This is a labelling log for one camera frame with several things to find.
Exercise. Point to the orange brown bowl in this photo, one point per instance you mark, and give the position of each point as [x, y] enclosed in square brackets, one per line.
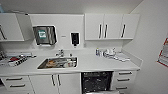
[50, 63]

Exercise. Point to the pile of white dishes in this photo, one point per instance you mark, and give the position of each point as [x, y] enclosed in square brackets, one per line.
[108, 52]

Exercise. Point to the white three door wall cabinet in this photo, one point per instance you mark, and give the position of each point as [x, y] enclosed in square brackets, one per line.
[91, 26]

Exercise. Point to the chrome faucet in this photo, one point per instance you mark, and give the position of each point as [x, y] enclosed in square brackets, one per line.
[60, 52]

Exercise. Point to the white cup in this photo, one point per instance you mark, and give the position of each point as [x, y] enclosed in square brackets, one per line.
[70, 62]

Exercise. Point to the small white bottle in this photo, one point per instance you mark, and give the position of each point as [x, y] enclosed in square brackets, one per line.
[101, 52]

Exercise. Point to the grey paper towel dispenser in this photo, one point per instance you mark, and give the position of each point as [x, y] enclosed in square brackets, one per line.
[50, 35]

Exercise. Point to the microwave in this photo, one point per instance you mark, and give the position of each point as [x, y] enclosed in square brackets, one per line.
[26, 82]

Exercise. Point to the white narrow drawer unit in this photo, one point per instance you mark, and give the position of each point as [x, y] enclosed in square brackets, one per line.
[133, 83]

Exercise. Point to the stainless steel dishwasher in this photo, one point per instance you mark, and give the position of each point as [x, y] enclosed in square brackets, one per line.
[96, 82]

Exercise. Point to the small dark sink knob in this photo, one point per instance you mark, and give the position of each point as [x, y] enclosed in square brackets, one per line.
[70, 54]

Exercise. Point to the stainless steel sink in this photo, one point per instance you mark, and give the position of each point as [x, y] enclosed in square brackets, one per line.
[42, 65]

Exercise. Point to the black soap dispenser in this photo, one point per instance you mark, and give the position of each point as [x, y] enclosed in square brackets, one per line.
[75, 39]

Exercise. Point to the white printed cloth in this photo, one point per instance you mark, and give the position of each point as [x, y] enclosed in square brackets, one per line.
[121, 57]

